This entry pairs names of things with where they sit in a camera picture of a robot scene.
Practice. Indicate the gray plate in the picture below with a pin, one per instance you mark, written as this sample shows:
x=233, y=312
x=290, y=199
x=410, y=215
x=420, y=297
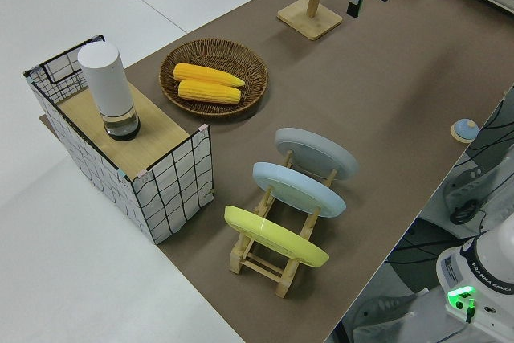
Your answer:
x=317, y=150

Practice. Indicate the round wicker basket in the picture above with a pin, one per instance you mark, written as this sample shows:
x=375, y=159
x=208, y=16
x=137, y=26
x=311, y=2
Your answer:
x=217, y=51

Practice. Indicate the light wooden shelf board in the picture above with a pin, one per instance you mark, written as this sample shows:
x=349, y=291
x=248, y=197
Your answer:
x=152, y=134

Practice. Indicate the white cylinder bottle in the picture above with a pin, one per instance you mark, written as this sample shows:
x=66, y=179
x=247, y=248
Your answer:
x=106, y=82

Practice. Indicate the light blue plate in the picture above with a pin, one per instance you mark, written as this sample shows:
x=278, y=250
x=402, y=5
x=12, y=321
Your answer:
x=297, y=190

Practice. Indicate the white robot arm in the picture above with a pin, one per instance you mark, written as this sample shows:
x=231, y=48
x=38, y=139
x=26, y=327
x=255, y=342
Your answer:
x=482, y=274

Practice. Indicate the blue call bell wooden base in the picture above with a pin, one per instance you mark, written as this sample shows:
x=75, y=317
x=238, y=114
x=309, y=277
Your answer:
x=465, y=128

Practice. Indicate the yellow corn cob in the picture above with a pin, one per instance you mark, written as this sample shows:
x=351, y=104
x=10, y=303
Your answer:
x=209, y=93
x=201, y=73

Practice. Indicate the yellow plate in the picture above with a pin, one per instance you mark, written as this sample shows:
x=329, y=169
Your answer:
x=273, y=234

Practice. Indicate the low wooden plate rack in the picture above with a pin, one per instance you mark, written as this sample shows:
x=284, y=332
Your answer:
x=236, y=264

